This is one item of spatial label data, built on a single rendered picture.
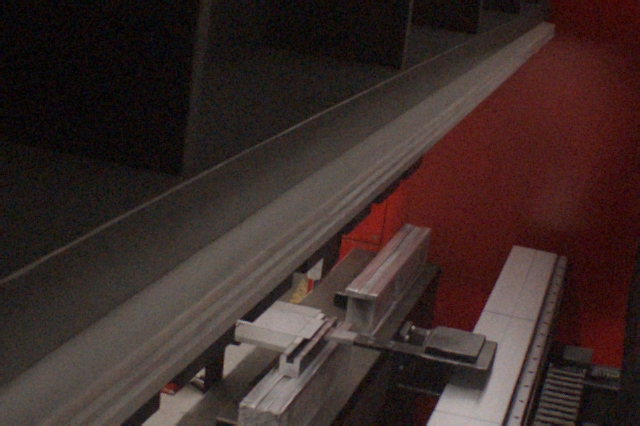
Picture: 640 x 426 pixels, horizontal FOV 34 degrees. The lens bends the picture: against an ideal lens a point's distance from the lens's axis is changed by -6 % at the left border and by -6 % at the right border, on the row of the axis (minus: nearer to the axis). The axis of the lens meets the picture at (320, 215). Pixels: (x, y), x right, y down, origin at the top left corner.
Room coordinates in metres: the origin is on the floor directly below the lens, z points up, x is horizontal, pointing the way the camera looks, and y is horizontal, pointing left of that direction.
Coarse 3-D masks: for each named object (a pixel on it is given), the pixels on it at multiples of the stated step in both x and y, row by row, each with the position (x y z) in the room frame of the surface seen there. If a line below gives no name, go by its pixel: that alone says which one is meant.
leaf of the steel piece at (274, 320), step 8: (272, 312) 1.65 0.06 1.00; (280, 312) 1.66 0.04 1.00; (288, 312) 1.66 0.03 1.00; (240, 320) 1.60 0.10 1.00; (256, 320) 1.61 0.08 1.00; (264, 320) 1.61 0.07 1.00; (272, 320) 1.62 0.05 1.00; (280, 320) 1.62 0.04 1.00; (288, 320) 1.63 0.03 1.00; (296, 320) 1.63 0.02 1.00; (304, 320) 1.63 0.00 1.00; (264, 328) 1.58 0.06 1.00; (272, 328) 1.58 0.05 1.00; (280, 328) 1.59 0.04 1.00; (288, 328) 1.59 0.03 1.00; (296, 328) 1.60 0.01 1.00
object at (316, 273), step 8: (336, 240) 1.62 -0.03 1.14; (336, 248) 1.62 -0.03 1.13; (328, 256) 1.58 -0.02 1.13; (336, 256) 1.63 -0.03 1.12; (320, 264) 1.55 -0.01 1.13; (328, 264) 1.59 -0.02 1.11; (312, 272) 1.56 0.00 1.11; (320, 272) 1.55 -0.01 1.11; (328, 272) 1.63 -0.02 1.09; (320, 280) 1.59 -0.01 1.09; (312, 288) 1.55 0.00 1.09
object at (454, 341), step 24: (336, 336) 1.58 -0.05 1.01; (360, 336) 1.59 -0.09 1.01; (432, 336) 1.55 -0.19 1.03; (456, 336) 1.56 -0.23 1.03; (480, 336) 1.57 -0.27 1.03; (432, 360) 1.49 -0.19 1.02; (456, 360) 1.49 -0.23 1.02; (480, 360) 1.50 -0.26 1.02; (456, 384) 1.48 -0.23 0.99; (480, 384) 1.47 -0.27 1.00
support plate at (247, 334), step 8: (280, 304) 1.70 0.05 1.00; (288, 304) 1.70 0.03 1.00; (296, 312) 1.67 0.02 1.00; (304, 312) 1.68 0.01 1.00; (312, 312) 1.68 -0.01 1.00; (320, 312) 1.69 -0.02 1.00; (240, 328) 1.57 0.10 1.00; (248, 328) 1.57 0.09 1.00; (256, 328) 1.58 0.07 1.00; (240, 336) 1.54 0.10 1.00; (248, 336) 1.54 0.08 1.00; (256, 336) 1.55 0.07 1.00; (264, 336) 1.55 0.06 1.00; (272, 336) 1.56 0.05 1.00; (280, 336) 1.56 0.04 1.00; (288, 336) 1.56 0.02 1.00; (296, 336) 1.57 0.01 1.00; (256, 344) 1.53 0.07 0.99; (264, 344) 1.53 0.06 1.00; (272, 344) 1.53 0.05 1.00; (280, 344) 1.53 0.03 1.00; (288, 344) 1.53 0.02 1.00
